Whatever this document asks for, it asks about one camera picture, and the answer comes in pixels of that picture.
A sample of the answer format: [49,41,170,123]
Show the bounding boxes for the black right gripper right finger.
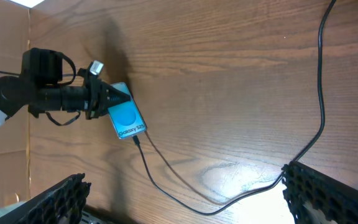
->
[282,162,358,224]

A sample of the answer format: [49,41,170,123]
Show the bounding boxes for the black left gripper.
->
[78,68,131,119]

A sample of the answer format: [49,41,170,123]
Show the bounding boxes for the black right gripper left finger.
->
[0,173,91,224]

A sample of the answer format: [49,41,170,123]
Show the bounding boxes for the blue screen Galaxy smartphone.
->
[108,82,147,139]

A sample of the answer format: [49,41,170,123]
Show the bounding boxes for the black charging cable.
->
[131,0,337,217]

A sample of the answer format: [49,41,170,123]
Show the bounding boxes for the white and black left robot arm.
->
[0,48,131,127]

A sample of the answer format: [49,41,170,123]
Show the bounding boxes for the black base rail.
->
[79,210,111,224]

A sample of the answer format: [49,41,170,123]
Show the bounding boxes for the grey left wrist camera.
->
[89,60,104,76]

